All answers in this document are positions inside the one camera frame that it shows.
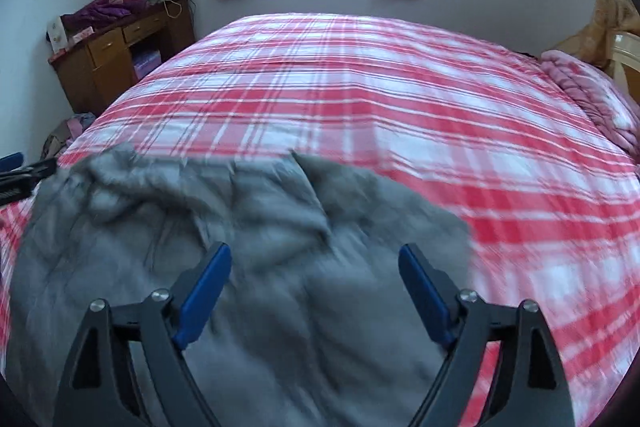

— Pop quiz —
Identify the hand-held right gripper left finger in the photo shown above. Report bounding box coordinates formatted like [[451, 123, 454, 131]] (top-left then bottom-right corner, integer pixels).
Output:
[[52, 242, 233, 427]]

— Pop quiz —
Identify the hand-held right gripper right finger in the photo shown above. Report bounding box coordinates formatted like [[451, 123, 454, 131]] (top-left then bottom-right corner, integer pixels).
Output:
[[397, 243, 576, 427]]

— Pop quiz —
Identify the grey puffer jacket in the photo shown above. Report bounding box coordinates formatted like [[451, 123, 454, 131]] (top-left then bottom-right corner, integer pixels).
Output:
[[5, 142, 476, 427]]

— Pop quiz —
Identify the pile of clothes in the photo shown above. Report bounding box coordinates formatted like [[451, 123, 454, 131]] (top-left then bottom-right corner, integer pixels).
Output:
[[40, 113, 96, 160]]

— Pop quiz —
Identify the wooden desk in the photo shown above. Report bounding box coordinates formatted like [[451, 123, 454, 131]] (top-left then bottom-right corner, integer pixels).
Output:
[[48, 0, 196, 115]]

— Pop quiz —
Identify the white printed box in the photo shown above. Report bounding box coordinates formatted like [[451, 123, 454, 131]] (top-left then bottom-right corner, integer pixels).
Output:
[[46, 16, 68, 55]]

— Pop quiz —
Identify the flat red box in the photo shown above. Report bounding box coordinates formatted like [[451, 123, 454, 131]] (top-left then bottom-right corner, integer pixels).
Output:
[[50, 27, 96, 60]]

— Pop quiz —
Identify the purple jacket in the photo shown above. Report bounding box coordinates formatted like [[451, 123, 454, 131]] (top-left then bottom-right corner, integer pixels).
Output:
[[61, 0, 146, 32]]

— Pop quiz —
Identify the bed with red plaid sheet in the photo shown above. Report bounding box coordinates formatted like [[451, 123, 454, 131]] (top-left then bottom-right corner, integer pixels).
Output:
[[0, 12, 640, 427]]

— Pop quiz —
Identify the pink quilt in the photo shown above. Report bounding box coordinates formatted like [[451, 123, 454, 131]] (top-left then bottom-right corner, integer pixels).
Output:
[[539, 49, 640, 152]]

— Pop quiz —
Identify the wooden headboard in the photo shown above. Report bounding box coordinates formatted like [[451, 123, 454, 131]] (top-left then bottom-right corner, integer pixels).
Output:
[[602, 32, 640, 102]]

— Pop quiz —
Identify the beige floral curtain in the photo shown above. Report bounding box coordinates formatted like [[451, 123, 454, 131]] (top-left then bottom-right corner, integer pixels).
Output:
[[555, 0, 640, 68]]

